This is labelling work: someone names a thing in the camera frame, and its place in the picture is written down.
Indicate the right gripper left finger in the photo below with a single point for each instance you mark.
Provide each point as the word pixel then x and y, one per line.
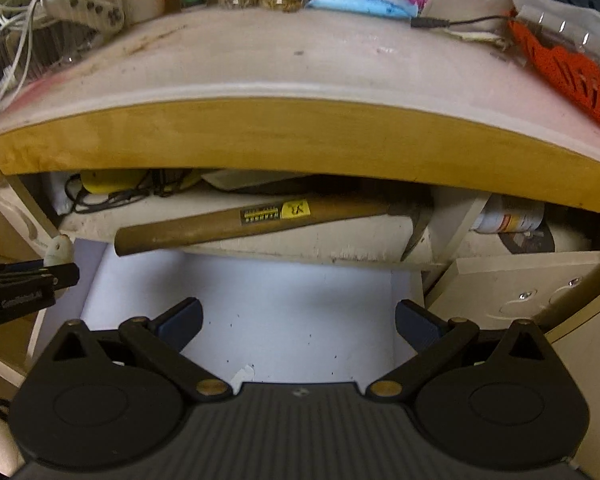
pixel 98 399

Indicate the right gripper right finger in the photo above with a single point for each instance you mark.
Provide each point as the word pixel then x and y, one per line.
pixel 500 399

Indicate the white drawer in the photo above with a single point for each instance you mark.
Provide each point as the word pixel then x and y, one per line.
pixel 294 322
pixel 495 291

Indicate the white oval plastic device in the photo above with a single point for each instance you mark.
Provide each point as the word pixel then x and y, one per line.
pixel 59 251

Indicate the white right drawer front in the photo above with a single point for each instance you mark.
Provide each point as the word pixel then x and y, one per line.
pixel 495 291

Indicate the yellow plastic device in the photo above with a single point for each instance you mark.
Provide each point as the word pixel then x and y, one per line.
pixel 105 182

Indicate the white paper scrap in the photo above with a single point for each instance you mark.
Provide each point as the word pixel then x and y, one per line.
pixel 244 374

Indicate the white tube can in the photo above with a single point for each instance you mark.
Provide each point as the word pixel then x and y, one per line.
pixel 509 214

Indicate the clear plastic organizer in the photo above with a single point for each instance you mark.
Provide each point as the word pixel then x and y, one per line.
pixel 54 44

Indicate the wooden desk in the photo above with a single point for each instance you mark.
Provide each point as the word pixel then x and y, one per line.
pixel 313 92

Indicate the white power strip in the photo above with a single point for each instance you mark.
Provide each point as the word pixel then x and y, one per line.
pixel 100 15

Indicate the orange plastic basket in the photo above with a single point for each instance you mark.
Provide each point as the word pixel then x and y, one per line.
pixel 572 74

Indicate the clear plastic bag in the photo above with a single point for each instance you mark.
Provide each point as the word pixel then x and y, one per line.
pixel 574 27

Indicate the blue face mask pack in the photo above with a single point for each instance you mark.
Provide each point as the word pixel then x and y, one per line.
pixel 396 9

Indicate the wooden handle hammer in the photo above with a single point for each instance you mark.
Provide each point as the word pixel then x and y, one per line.
pixel 279 216

